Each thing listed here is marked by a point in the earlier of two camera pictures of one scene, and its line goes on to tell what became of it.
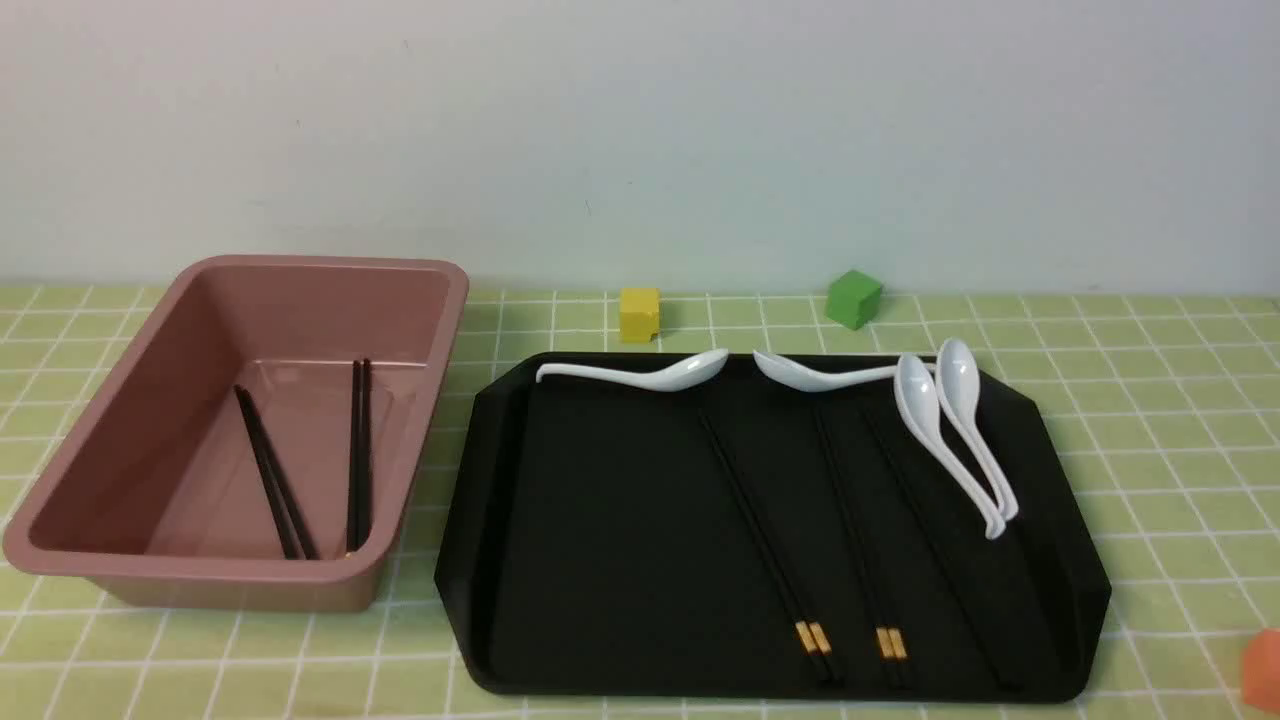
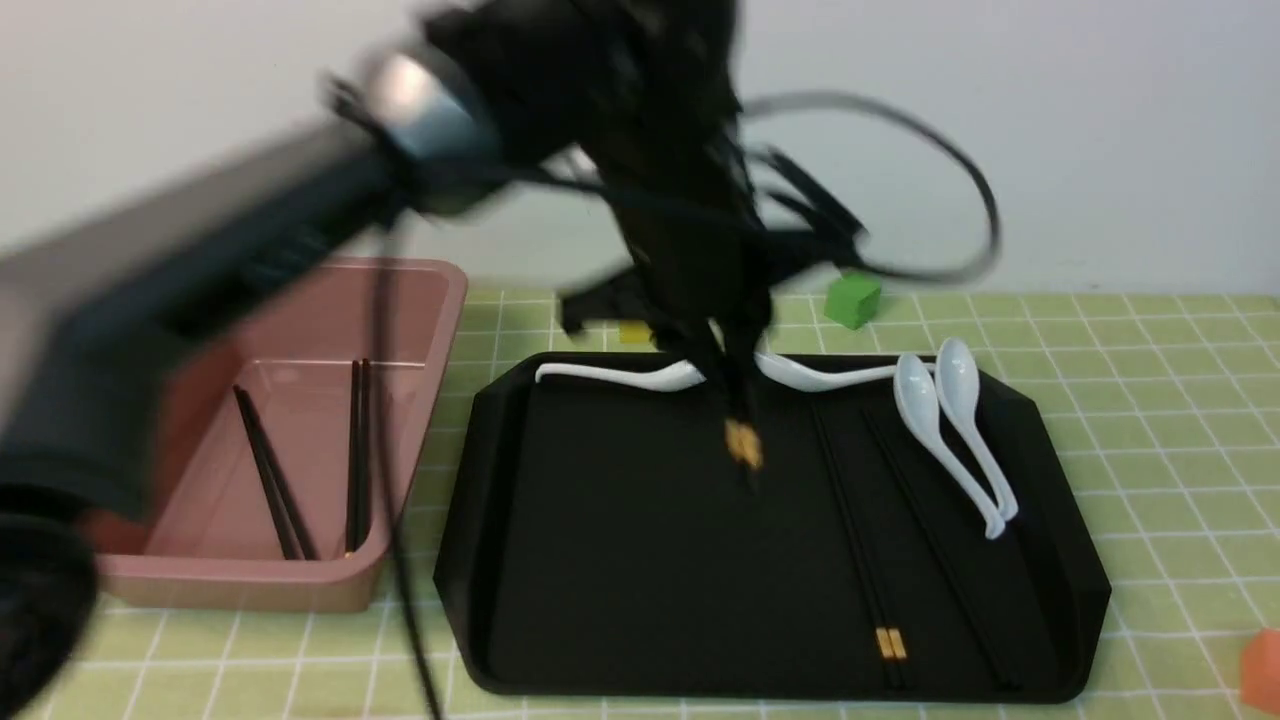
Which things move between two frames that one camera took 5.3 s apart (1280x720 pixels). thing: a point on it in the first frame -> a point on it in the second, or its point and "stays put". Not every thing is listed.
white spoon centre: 790,375 stays put
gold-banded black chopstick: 762,549 -> 741,442
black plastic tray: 751,538 stays put
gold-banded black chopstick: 801,597 -> 744,447
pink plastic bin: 250,439 stays put
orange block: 1261,670 stays put
